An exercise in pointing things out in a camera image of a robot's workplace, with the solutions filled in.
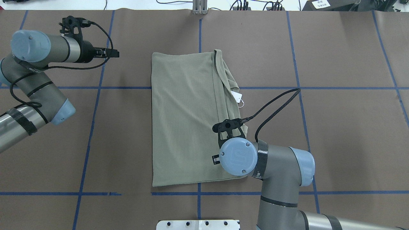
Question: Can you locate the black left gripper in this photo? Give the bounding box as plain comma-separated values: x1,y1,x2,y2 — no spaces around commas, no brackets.
78,41,120,64

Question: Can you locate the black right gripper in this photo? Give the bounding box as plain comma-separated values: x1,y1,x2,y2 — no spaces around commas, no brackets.
212,155,220,165

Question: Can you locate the olive green long-sleeve shirt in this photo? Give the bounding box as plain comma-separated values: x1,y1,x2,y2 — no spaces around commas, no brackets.
151,49,241,187

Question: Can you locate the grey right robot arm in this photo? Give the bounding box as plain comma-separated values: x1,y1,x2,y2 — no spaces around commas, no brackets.
213,137,400,230

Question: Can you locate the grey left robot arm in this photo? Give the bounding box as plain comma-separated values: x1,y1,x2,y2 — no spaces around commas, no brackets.
1,30,119,152

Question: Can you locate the white red price tag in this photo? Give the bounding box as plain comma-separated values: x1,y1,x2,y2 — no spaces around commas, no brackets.
231,90,244,108

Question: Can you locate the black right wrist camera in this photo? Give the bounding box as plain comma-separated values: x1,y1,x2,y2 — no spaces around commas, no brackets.
212,118,246,142

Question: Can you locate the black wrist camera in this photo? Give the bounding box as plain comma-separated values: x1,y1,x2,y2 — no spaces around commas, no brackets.
212,118,246,142
59,16,91,38

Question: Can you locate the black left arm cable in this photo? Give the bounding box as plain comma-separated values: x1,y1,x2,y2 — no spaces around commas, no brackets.
10,21,114,109

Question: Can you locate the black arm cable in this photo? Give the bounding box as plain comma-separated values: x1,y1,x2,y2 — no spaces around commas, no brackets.
10,21,114,109
240,88,301,142

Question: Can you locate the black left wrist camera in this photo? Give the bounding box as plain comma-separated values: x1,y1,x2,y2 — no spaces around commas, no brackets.
59,16,91,38

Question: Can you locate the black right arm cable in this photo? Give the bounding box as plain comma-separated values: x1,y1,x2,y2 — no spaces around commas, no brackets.
240,88,301,142

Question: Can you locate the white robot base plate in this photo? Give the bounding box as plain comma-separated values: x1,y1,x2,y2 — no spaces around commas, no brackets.
156,219,241,230

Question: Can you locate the grey aluminium camera post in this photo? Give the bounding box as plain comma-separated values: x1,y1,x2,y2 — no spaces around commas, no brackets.
192,0,208,15

